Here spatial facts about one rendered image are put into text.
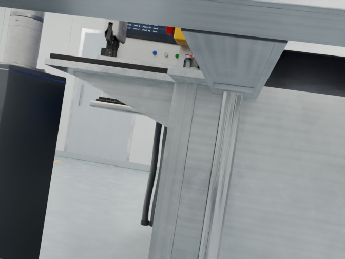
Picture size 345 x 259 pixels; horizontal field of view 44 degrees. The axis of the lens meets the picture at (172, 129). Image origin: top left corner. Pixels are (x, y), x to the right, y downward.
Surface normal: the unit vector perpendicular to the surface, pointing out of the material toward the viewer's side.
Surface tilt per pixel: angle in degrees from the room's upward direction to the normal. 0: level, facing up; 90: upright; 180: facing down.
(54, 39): 90
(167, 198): 90
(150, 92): 90
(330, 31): 180
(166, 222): 90
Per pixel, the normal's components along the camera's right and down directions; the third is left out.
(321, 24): -0.15, 0.99
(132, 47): -0.04, 0.00
